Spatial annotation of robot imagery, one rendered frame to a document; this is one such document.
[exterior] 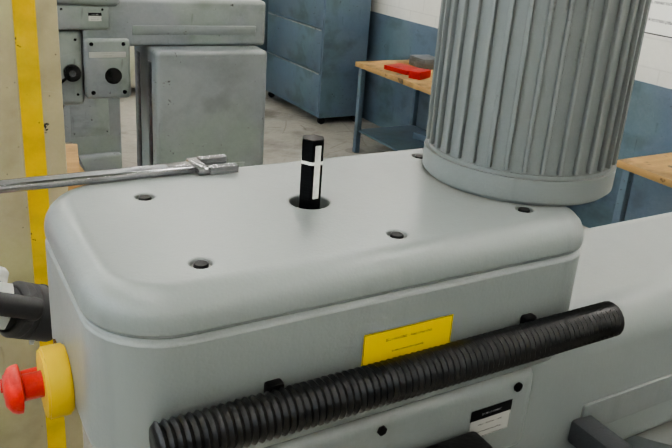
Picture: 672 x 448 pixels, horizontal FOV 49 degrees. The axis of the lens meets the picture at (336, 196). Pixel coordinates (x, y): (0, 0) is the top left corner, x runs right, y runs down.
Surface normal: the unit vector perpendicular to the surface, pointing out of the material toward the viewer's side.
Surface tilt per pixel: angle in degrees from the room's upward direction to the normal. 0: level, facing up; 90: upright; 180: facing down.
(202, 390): 90
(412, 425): 90
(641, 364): 90
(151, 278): 0
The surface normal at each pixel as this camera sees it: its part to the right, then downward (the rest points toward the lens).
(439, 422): 0.49, 0.34
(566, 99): 0.07, 0.36
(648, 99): -0.87, 0.11
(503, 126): -0.40, 0.29
